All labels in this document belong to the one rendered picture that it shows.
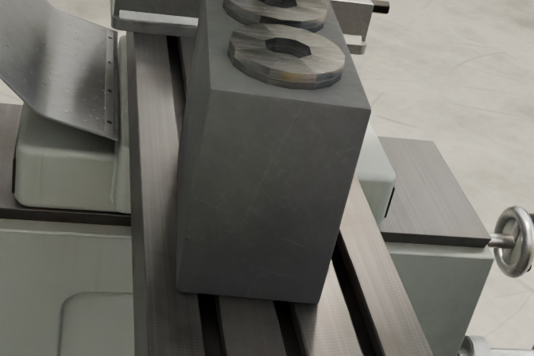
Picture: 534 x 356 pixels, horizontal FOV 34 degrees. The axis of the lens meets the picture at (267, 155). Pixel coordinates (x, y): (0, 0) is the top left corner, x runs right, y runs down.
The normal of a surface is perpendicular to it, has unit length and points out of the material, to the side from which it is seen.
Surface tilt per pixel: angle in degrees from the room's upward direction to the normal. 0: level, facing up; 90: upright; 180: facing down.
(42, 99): 27
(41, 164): 90
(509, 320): 0
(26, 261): 90
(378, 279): 0
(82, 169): 90
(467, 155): 0
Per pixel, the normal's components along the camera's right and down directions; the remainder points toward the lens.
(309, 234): 0.07, 0.52
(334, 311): 0.18, -0.85
